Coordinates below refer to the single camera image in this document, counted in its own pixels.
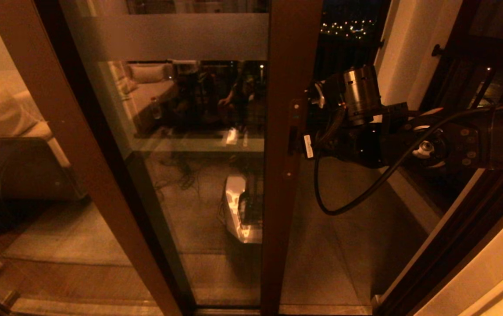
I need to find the brown framed fixed glass panel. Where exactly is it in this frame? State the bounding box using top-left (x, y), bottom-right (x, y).
top-left (0, 0), bottom-right (197, 316)

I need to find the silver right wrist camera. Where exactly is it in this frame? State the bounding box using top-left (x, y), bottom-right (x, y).
top-left (310, 75), bottom-right (345, 109)

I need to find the dark brown door jamb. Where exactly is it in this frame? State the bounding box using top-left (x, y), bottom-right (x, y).
top-left (372, 167), bottom-right (503, 316)

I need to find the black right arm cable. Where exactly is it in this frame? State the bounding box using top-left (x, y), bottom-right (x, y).
top-left (314, 94), bottom-right (503, 215)

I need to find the black window guard railing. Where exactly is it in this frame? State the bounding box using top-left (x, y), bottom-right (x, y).
top-left (315, 0), bottom-right (388, 88)
top-left (394, 0), bottom-right (503, 211)

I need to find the brown framed sliding glass door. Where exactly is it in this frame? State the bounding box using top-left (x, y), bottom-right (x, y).
top-left (58, 0), bottom-right (324, 316)

